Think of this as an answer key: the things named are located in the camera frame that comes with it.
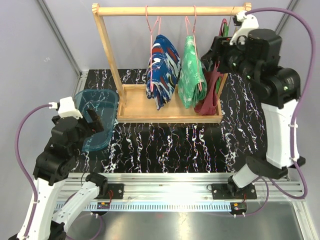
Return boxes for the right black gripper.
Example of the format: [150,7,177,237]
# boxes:
[200,36,260,85]

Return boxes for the green tie-dye trousers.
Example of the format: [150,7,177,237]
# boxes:
[177,35,208,109]

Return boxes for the pink wire hanger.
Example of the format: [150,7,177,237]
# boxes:
[145,5,161,93]
[184,5,200,78]

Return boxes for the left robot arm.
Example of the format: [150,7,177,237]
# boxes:
[11,109,109,240]

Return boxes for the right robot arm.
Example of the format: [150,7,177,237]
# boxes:
[201,28,306,198]

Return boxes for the green hanger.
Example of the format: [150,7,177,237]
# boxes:
[215,18,229,94]

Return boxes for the blue patterned trousers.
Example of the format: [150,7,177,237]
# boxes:
[146,34,181,110]

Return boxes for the blue transparent plastic bin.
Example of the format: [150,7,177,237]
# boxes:
[74,89,119,152]

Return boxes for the wooden clothes rack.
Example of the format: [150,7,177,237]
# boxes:
[92,2,252,123]

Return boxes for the maroon tank top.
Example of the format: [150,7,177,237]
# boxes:
[193,18,229,116]

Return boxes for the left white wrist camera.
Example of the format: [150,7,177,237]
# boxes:
[48,96,83,120]

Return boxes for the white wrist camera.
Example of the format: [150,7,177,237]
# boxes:
[229,10,259,46]
[48,96,83,120]

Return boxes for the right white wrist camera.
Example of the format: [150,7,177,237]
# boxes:
[229,10,259,46]

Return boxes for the aluminium mounting rail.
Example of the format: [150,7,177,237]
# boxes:
[54,173,303,212]

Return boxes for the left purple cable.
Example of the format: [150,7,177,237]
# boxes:
[14,104,53,240]

